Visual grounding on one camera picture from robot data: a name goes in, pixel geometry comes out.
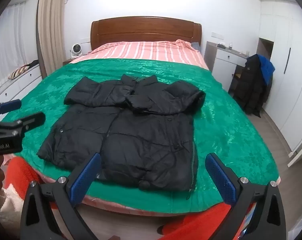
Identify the green patterned blanket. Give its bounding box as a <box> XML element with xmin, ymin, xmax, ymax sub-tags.
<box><xmin>0</xmin><ymin>58</ymin><xmax>281</xmax><ymax>212</ymax></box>

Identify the striped folded cloth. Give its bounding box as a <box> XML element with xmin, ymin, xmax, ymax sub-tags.
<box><xmin>7</xmin><ymin>65</ymin><xmax>31</xmax><ymax>80</ymax></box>

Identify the black hanging coat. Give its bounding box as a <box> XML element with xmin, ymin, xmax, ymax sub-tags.
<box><xmin>234</xmin><ymin>54</ymin><xmax>273</xmax><ymax>118</ymax></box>

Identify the pink striped bed sheet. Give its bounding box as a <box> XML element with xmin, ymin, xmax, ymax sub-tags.
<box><xmin>70</xmin><ymin>39</ymin><xmax>209</xmax><ymax>70</ymax></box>

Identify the black puffer jacket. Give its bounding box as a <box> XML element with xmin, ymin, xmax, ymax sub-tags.
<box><xmin>36</xmin><ymin>74</ymin><xmax>207</xmax><ymax>200</ymax></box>

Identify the wooden chair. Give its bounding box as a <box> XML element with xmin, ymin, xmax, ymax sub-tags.
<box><xmin>231</xmin><ymin>65</ymin><xmax>247</xmax><ymax>93</ymax></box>

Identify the white sheer curtain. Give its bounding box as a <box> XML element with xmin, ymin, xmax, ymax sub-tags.
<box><xmin>0</xmin><ymin>0</ymin><xmax>42</xmax><ymax>88</ymax></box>

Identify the beige curtain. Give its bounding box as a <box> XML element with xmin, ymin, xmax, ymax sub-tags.
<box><xmin>37</xmin><ymin>0</ymin><xmax>73</xmax><ymax>79</ymax></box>

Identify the red fuzzy blanket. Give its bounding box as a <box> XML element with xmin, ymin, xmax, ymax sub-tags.
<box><xmin>5</xmin><ymin>155</ymin><xmax>244</xmax><ymax>240</ymax></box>

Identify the blue jacket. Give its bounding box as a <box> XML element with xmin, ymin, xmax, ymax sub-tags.
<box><xmin>257</xmin><ymin>54</ymin><xmax>275</xmax><ymax>85</ymax></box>

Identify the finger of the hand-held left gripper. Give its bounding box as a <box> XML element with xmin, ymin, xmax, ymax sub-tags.
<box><xmin>0</xmin><ymin>112</ymin><xmax>46</xmax><ymax>138</ymax></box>
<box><xmin>0</xmin><ymin>99</ymin><xmax>22</xmax><ymax>121</ymax></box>

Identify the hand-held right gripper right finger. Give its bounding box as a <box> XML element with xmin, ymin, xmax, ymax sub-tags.
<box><xmin>205</xmin><ymin>153</ymin><xmax>286</xmax><ymax>240</ymax></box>

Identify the wooden bed headboard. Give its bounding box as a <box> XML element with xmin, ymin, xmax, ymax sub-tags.
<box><xmin>90</xmin><ymin>16</ymin><xmax>202</xmax><ymax>53</ymax></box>

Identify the white desk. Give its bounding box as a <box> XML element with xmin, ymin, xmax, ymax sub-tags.
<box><xmin>204</xmin><ymin>41</ymin><xmax>251</xmax><ymax>93</ymax></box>

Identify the wooden nightstand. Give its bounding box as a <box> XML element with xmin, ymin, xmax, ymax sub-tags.
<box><xmin>63</xmin><ymin>52</ymin><xmax>91</xmax><ymax>66</ymax></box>

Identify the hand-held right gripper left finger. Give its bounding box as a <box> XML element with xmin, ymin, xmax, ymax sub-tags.
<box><xmin>21</xmin><ymin>153</ymin><xmax>102</xmax><ymax>240</ymax></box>

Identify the white wardrobe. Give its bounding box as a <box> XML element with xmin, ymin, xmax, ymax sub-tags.
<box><xmin>259</xmin><ymin>0</ymin><xmax>302</xmax><ymax>168</ymax></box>

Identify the white drawer cabinet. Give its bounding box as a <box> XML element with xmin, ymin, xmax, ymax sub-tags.
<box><xmin>0</xmin><ymin>65</ymin><xmax>45</xmax><ymax>105</ymax></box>

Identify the white fuzzy cloth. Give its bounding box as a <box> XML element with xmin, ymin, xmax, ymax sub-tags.
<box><xmin>0</xmin><ymin>187</ymin><xmax>25</xmax><ymax>240</ymax></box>

